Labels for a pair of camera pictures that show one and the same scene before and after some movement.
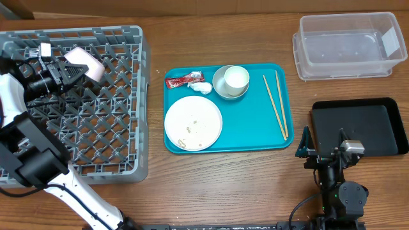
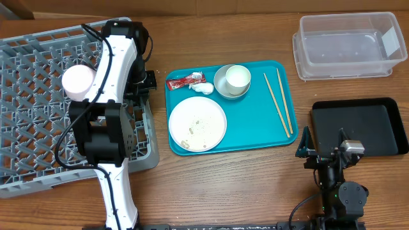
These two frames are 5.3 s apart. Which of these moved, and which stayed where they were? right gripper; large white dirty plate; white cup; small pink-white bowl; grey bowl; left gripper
Moved: left gripper; small pink-white bowl
Stayed: grey bowl; large white dirty plate; white cup; right gripper
